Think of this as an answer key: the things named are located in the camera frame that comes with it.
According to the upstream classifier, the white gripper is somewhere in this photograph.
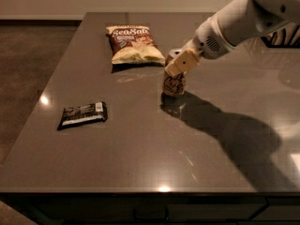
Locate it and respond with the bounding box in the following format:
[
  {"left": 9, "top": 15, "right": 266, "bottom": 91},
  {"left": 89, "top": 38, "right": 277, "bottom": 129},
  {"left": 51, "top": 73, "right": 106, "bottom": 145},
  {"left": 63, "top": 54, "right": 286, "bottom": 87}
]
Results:
[{"left": 165, "top": 15, "right": 234, "bottom": 77}]

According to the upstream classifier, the orange LaCroix soda can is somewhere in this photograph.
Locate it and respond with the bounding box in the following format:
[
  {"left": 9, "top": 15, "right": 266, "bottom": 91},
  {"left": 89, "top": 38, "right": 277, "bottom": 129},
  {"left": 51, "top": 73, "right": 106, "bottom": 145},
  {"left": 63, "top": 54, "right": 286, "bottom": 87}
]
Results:
[{"left": 162, "top": 49, "right": 187, "bottom": 98}]

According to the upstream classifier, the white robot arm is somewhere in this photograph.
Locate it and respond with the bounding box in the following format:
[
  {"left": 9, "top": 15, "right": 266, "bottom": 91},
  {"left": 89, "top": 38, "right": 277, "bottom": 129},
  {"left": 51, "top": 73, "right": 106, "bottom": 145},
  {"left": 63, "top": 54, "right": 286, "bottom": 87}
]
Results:
[{"left": 165, "top": 0, "right": 300, "bottom": 77}]

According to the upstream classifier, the black RXBAR chocolate bar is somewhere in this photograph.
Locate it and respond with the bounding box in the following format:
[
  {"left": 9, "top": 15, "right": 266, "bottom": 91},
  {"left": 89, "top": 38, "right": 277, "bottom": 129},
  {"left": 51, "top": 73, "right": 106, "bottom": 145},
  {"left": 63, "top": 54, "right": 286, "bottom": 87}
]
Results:
[{"left": 57, "top": 101, "right": 108, "bottom": 130}]

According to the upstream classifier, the sea salt chips bag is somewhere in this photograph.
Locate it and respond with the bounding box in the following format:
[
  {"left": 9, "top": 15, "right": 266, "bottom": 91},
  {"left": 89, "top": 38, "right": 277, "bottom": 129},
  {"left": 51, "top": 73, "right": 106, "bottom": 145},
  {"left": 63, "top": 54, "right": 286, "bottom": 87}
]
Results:
[{"left": 107, "top": 25, "right": 165, "bottom": 65}]

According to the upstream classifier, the black wire basket with snacks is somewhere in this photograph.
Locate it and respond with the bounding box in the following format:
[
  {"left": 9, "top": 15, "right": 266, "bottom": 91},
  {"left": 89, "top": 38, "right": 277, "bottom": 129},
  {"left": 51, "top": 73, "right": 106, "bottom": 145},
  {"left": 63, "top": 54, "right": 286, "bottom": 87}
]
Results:
[{"left": 262, "top": 23, "right": 300, "bottom": 48}]

